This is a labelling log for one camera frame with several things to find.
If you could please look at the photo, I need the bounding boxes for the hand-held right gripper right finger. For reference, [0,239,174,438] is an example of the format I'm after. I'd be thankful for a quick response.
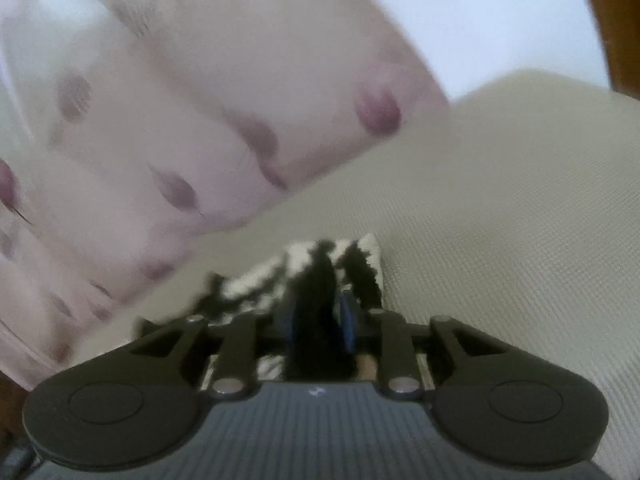
[337,292,512,402]

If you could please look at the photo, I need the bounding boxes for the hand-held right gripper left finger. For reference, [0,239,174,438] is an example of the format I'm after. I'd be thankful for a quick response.
[132,294,302,402]

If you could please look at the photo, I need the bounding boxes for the black and cream striped knit garment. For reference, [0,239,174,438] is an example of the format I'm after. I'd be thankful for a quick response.
[192,232,387,382]

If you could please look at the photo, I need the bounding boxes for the pink leaf print cushion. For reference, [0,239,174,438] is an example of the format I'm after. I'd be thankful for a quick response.
[95,0,451,193]
[0,0,286,391]

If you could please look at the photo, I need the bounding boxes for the brown wooden door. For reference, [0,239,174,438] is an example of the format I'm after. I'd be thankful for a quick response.
[572,0,640,108]

